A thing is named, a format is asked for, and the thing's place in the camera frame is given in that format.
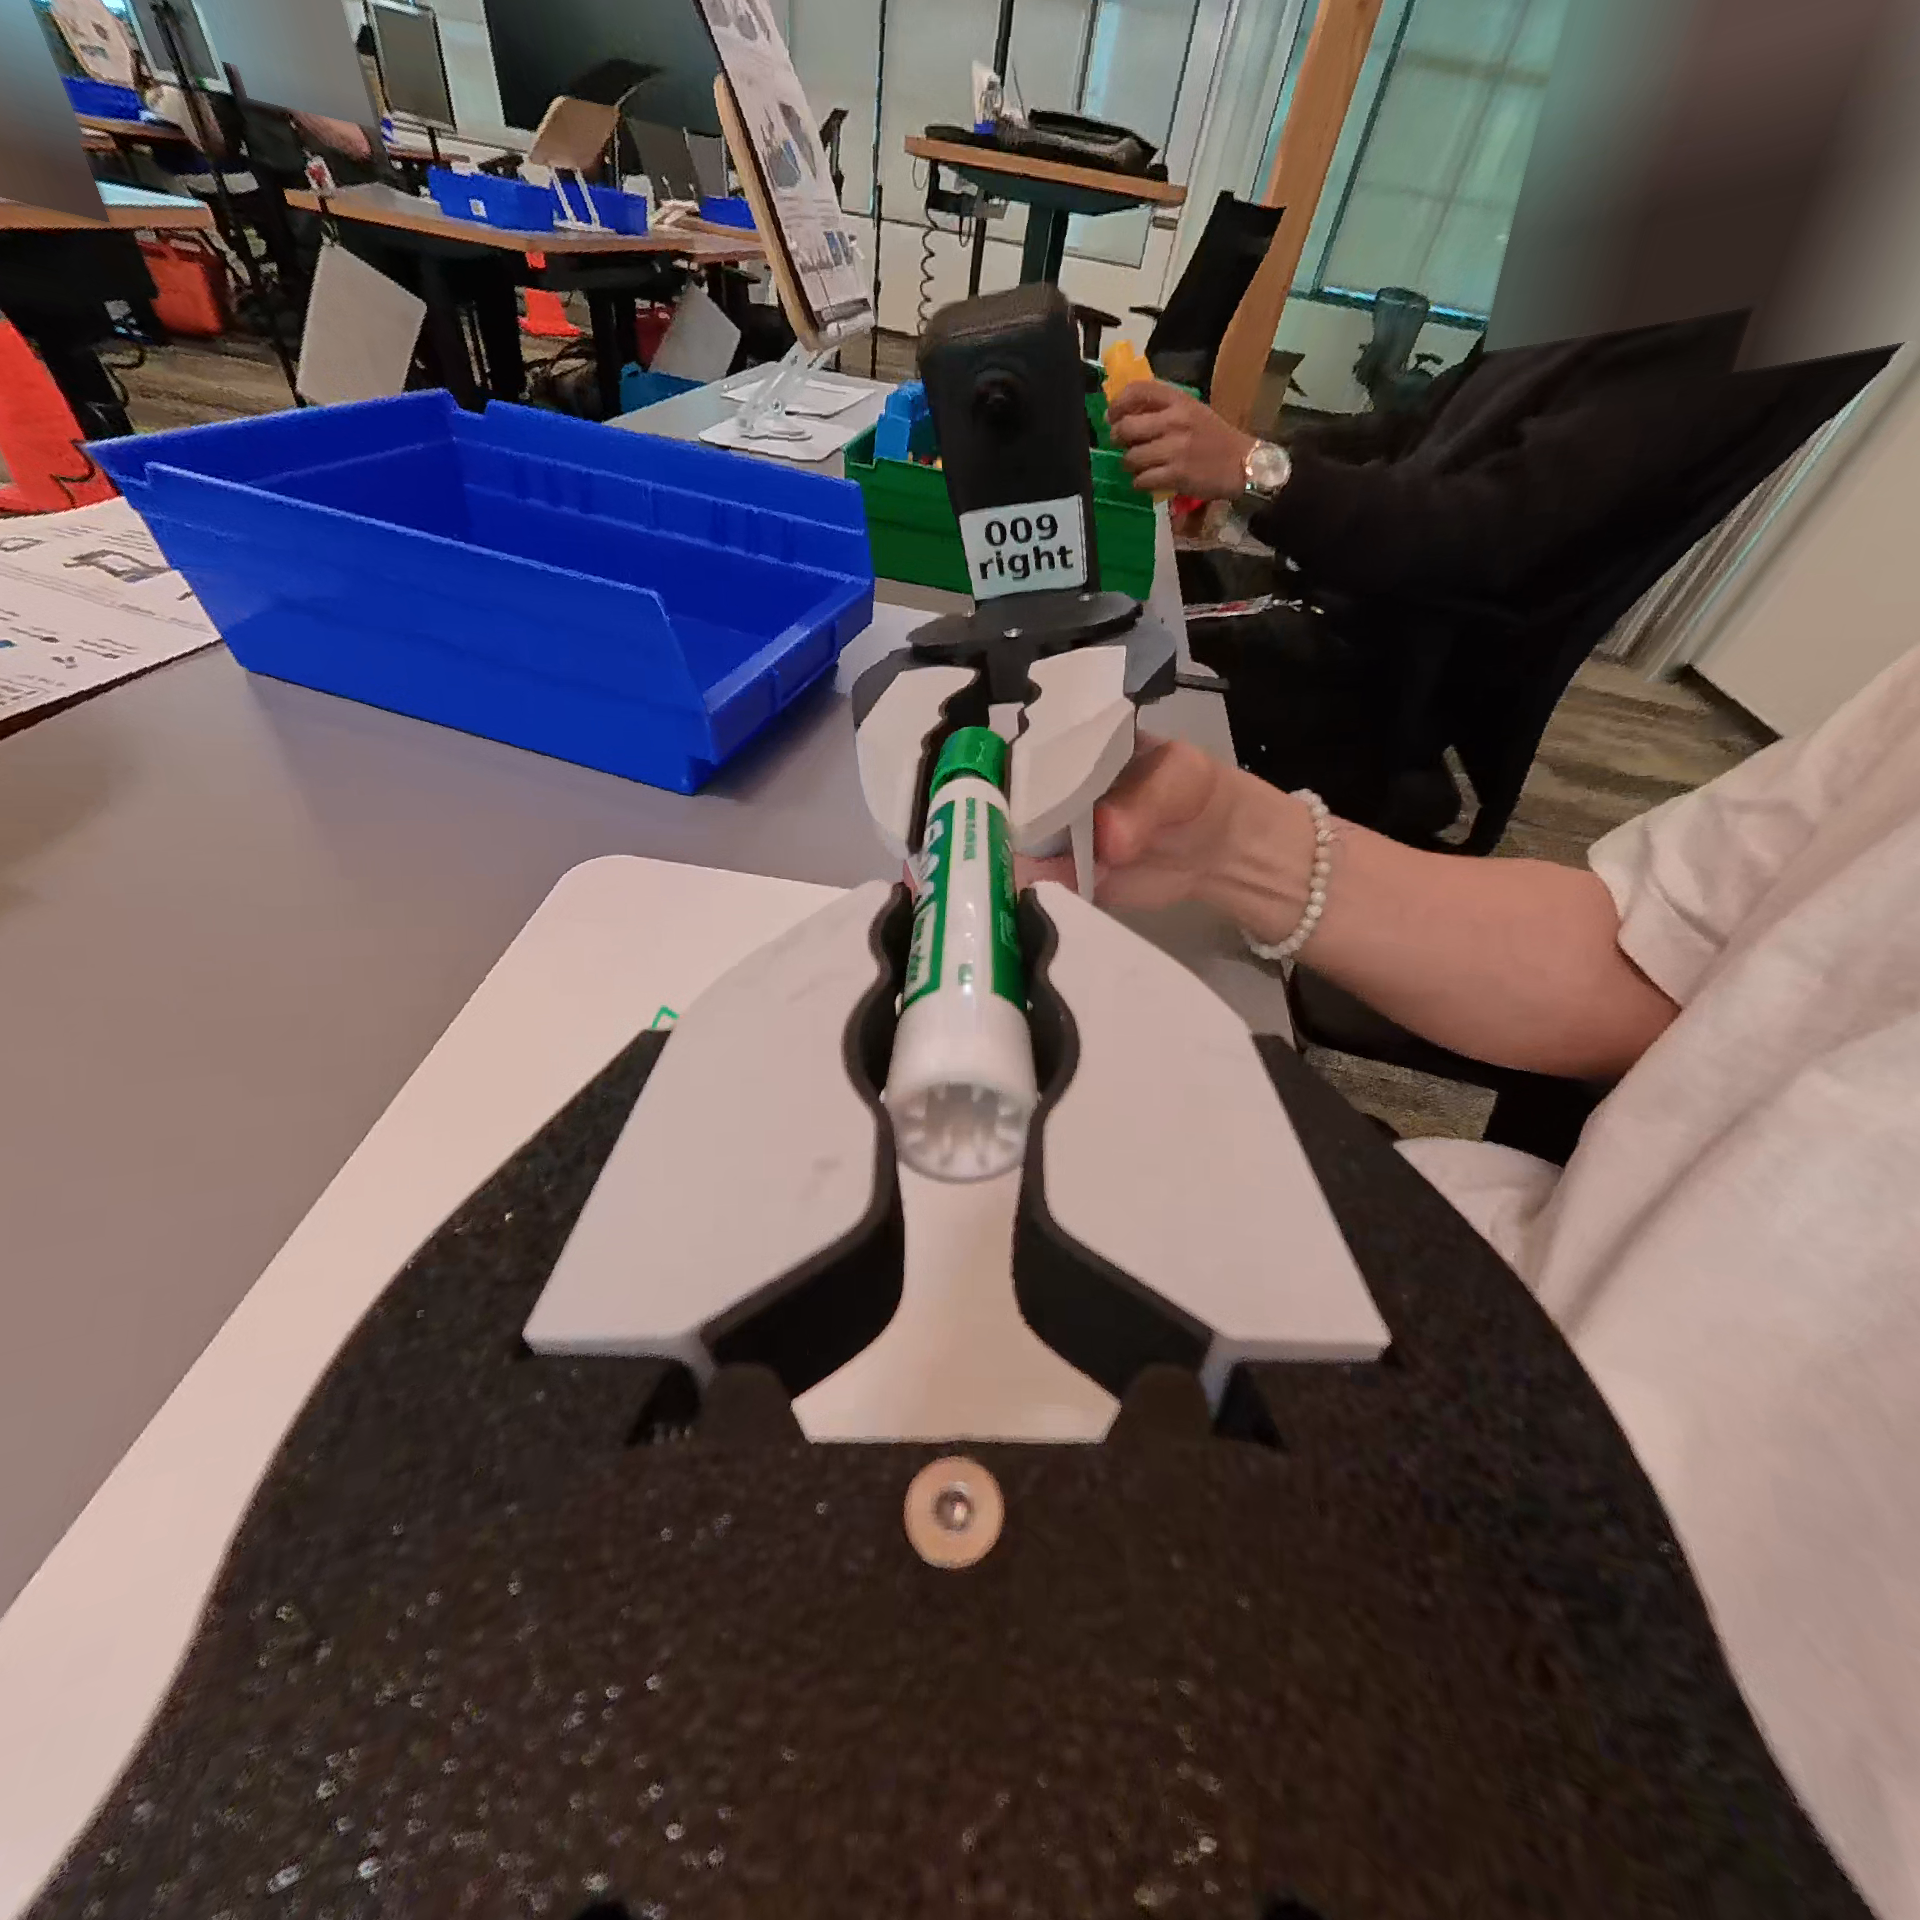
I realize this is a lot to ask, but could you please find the printed instruction sheet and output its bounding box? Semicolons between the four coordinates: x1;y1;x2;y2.
0;502;226;721

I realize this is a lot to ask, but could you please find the orange storage crate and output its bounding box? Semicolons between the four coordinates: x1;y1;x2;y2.
142;231;232;337

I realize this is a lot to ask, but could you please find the white whiteboard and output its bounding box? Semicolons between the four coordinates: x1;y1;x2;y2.
0;855;1296;1667

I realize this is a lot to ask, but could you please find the black bag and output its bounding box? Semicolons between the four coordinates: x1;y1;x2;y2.
922;104;1163;168

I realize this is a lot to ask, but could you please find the display board on stand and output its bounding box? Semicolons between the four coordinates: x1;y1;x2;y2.
697;0;903;460

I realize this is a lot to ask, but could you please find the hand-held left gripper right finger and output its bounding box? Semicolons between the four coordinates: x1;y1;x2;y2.
1019;883;1395;1415

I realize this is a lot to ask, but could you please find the person's right forearm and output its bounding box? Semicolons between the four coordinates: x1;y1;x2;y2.
1260;795;1684;1085

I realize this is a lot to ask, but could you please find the large black screen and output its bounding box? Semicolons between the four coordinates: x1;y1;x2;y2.
481;0;726;137

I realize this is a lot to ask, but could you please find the person's right hand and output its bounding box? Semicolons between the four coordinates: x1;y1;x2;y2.
1088;732;1286;943

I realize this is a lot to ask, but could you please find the pearl bracelet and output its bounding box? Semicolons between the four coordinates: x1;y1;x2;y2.
1242;791;1337;965

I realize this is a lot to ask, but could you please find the grey leaning panel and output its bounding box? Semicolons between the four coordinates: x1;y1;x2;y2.
296;239;432;409

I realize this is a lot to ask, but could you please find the blue plastic bin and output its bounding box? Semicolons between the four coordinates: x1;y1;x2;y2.
88;385;875;798

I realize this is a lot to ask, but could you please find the computer monitor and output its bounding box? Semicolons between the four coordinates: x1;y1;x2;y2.
368;0;460;135

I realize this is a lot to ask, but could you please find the blue storage bin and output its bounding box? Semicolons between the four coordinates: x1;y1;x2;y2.
428;165;655;237

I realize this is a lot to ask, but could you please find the green plastic bin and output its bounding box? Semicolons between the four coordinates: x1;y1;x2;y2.
844;423;1203;601

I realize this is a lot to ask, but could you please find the wooden office desk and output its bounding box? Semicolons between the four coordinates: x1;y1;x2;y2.
287;188;768;413

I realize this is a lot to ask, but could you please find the wooden post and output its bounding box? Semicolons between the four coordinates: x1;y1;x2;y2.
1211;0;1386;429

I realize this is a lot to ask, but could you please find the wooden standing desk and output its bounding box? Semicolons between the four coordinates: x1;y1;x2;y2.
903;133;1192;348

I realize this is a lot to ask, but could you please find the green whiteboard marker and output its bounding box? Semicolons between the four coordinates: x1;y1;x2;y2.
883;795;1041;1185

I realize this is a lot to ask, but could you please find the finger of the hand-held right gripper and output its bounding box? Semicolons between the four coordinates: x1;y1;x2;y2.
1008;645;1138;864
854;651;993;864

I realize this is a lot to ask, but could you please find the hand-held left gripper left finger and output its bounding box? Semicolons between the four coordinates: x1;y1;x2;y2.
521;883;913;1403

